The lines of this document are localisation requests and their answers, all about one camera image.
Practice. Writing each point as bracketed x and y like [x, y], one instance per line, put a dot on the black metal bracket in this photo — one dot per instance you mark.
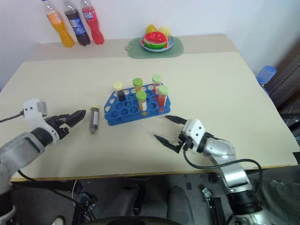
[214, 206]

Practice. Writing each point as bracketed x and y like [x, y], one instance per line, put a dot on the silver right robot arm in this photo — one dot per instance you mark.
[232, 159]

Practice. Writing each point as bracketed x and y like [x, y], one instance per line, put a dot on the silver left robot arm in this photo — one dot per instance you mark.
[18, 150]

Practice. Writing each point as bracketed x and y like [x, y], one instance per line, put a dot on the orange tube with green cap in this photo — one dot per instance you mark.
[142, 103]
[137, 84]

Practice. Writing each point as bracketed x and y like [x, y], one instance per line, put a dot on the blue water jug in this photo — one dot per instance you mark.
[266, 75]

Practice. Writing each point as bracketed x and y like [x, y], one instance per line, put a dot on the grey mesh fabric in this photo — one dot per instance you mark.
[281, 201]

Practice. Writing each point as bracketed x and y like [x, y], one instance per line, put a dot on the dark tube with yellow cap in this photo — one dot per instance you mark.
[120, 92]

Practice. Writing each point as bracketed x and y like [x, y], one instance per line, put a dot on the red tube with green cap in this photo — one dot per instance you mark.
[156, 83]
[162, 99]

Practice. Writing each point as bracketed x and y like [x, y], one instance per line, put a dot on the dark rounded robot leg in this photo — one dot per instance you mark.
[122, 201]
[179, 206]

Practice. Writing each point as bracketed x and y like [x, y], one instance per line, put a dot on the orange soda bottle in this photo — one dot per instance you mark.
[61, 28]

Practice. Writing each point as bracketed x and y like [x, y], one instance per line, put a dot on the green cutting mat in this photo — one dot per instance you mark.
[136, 50]

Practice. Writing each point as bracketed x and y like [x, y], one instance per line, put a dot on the blue test tube rack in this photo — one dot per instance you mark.
[131, 110]

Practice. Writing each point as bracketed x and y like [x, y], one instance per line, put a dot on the toy watermelon slice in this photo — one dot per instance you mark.
[155, 39]

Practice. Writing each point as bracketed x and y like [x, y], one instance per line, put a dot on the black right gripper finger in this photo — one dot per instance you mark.
[175, 119]
[165, 140]

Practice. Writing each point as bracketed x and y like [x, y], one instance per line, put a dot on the pale yellow toy pineapple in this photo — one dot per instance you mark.
[167, 31]

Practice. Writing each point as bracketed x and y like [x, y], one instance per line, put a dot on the dark wooden furniture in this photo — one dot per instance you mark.
[286, 77]

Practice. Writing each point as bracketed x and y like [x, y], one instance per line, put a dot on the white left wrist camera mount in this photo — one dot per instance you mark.
[32, 110]

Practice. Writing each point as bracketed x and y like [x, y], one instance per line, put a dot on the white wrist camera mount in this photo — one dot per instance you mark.
[194, 131]
[32, 110]

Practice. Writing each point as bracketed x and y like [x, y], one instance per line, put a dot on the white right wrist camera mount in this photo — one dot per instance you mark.
[194, 131]

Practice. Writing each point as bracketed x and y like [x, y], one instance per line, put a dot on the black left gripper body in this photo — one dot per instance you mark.
[59, 122]

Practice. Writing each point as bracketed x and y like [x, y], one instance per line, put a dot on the grey tube with pale cap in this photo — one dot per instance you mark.
[94, 120]

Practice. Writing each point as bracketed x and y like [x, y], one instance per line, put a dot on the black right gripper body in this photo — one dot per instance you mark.
[182, 144]

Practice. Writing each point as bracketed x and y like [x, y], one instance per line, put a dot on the yellow toy fruit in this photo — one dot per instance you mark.
[151, 28]

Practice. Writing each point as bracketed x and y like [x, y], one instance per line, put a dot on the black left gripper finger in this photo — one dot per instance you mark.
[78, 113]
[77, 122]

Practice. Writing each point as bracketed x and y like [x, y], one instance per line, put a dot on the red soda bottle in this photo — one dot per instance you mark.
[93, 25]

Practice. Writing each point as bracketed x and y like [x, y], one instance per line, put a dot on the dark cola bottle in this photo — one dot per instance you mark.
[78, 28]

